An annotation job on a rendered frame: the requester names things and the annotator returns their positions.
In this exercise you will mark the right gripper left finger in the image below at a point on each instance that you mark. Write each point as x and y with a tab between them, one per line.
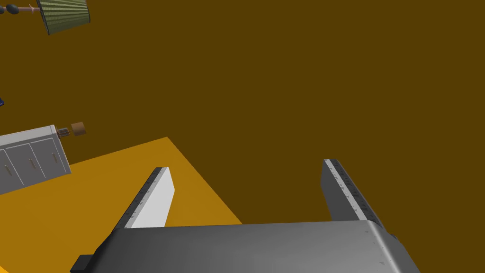
153	204

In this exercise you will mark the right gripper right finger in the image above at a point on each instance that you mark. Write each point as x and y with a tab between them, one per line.
343	197

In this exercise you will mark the grey cabinet with drawers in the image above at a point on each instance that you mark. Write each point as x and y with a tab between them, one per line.
30	159

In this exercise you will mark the green shade floor lamp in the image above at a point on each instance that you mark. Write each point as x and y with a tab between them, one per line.
62	15

